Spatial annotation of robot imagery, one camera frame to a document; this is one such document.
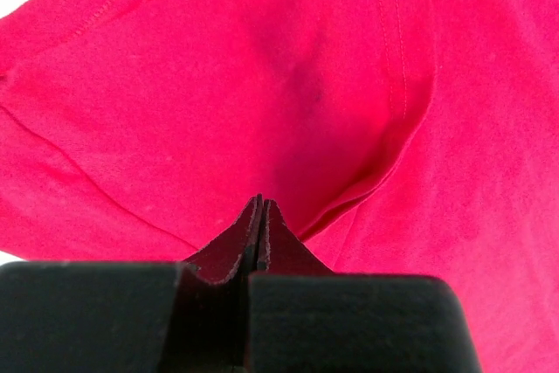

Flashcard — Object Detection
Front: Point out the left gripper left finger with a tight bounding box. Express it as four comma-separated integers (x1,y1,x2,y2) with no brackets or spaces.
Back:
1,197,263,372

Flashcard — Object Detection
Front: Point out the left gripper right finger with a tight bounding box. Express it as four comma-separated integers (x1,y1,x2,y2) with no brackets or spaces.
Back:
246,200,481,372

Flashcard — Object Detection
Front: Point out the red t shirt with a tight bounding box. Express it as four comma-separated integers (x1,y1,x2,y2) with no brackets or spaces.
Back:
1,0,558,372

